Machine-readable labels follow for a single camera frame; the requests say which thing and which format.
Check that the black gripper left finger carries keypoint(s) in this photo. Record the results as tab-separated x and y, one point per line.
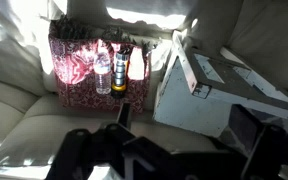
74	153

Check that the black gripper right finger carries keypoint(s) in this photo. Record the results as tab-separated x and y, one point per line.
274	153

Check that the white wooden chair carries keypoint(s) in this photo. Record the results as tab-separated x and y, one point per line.
184	106

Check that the clear plastic water bottle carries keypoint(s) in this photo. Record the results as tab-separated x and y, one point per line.
102	75

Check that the red patterned cloth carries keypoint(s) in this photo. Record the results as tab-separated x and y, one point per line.
74	66

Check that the black and yellow flashlight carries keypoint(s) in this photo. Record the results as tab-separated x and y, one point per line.
119	73

